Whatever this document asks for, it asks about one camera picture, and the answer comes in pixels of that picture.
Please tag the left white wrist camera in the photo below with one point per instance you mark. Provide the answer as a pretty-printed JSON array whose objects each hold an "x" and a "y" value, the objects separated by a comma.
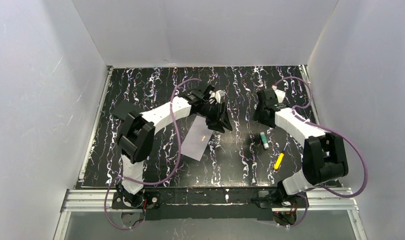
[{"x": 217, "y": 97}]

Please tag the green white glue stick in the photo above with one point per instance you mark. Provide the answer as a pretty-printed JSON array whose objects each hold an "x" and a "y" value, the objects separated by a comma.
[{"x": 264, "y": 140}]

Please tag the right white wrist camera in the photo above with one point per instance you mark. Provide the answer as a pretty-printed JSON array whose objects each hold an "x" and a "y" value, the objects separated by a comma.
[{"x": 280, "y": 94}]

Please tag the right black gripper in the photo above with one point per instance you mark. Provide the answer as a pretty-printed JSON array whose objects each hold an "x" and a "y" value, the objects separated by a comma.
[{"x": 260, "y": 117}]

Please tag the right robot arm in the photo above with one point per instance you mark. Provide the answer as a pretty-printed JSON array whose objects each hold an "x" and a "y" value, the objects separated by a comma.
[{"x": 324, "y": 157}]

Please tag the black rectangular pad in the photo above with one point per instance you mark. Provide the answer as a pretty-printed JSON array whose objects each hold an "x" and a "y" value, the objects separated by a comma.
[{"x": 123, "y": 108}]

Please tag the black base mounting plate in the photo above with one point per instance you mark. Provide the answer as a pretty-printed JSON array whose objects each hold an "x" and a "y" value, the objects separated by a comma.
[{"x": 168, "y": 203}]

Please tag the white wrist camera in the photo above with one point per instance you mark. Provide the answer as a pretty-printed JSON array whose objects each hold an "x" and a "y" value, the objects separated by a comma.
[
  {"x": 280, "y": 94},
  {"x": 217, "y": 97}
]

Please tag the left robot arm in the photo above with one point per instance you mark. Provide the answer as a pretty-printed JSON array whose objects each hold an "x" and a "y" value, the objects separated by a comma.
[{"x": 138, "y": 127}]

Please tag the yellow handled screwdriver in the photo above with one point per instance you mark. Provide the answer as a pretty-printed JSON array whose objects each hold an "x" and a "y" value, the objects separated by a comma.
[{"x": 280, "y": 158}]

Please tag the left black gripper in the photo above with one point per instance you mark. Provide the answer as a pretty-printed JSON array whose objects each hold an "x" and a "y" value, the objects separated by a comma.
[{"x": 214, "y": 113}]

